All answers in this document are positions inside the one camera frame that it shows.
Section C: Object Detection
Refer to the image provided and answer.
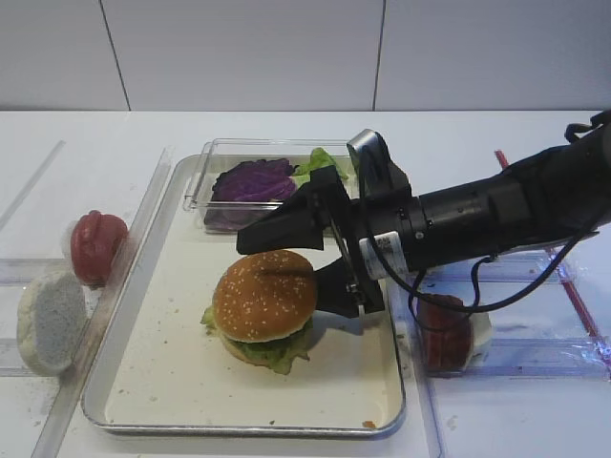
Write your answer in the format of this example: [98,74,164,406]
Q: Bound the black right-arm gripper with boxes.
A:
[236,166,420,318]

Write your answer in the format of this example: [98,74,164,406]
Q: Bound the sesame top bun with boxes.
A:
[211,250,317,344]

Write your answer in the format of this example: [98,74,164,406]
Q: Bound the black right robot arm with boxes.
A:
[236,112,610,318]

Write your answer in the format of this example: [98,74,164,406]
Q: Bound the green lettuce in container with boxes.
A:
[289,147,355,190]

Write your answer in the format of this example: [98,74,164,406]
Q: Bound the green lettuce on burger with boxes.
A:
[200,306,313,375]

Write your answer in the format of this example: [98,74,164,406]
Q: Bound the red meat patty slices right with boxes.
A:
[416,294,474,372]

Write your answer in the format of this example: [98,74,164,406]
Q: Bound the red tomato slices left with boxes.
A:
[70,210,129,288]

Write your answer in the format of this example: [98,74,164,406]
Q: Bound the purple cabbage leaf in container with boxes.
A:
[204,158,296,231]

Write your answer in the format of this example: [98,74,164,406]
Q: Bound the clear plastic container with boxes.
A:
[183,138,358,233]

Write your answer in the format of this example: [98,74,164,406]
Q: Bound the bottom bun on tray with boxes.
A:
[220,335,285,367]

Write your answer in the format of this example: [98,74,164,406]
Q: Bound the clear channel upper right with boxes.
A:
[424,251,580,283]

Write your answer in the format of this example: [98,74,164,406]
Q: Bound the clear channel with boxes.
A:
[424,251,580,283]
[0,259,72,287]
[427,338,610,381]
[0,338,34,377]

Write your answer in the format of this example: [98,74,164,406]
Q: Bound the metal baking tray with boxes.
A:
[82,156,406,437]

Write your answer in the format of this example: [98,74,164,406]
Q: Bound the clear channel lower right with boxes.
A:
[427,338,610,381]

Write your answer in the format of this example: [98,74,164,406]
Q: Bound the red plastic rod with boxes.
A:
[495,150,602,340]

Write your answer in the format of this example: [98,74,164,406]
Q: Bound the pale bun half left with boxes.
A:
[16,271,87,377]

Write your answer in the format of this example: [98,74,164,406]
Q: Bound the clear channel upper left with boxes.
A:
[0,259,72,287]

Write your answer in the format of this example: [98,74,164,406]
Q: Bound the clear channel lower left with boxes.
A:
[0,338,34,377]

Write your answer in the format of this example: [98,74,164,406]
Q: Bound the black cable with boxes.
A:
[357,142,600,316]

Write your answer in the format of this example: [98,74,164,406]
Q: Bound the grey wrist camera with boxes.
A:
[347,129,411,198]

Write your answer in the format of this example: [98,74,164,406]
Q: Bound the clear rail left of tray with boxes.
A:
[32,147,174,457]

